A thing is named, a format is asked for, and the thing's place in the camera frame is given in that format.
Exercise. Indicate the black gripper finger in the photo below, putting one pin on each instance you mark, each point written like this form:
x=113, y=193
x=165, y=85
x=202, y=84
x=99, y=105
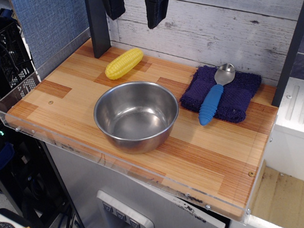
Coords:
x=156, y=11
x=116, y=8

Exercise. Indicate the yellow plastic corn cob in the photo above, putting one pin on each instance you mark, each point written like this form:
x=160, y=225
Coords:
x=123, y=64

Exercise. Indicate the stainless steel pot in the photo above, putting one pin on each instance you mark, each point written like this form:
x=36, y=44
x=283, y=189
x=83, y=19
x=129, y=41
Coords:
x=136, y=117

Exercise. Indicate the blue fabric panel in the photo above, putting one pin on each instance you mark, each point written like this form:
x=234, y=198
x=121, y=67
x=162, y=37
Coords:
x=50, y=25

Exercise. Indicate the black perforated crate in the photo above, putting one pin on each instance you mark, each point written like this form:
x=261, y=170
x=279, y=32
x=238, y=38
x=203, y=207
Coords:
x=15, y=63

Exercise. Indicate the clear acrylic table guard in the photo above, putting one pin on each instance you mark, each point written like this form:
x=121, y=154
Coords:
x=199, y=168

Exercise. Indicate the silver control panel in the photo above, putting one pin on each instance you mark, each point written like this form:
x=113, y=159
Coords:
x=119, y=214

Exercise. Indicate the dark grey left post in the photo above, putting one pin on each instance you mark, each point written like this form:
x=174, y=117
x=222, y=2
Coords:
x=99, y=31

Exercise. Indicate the dark grey post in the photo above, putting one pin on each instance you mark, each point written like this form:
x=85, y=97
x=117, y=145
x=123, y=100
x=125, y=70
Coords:
x=290, y=59
x=99, y=31

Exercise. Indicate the blue handled metal spoon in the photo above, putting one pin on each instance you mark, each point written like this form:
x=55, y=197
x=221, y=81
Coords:
x=223, y=76

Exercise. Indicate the dark grey right post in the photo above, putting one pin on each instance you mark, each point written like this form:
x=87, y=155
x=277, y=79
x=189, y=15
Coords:
x=290, y=59

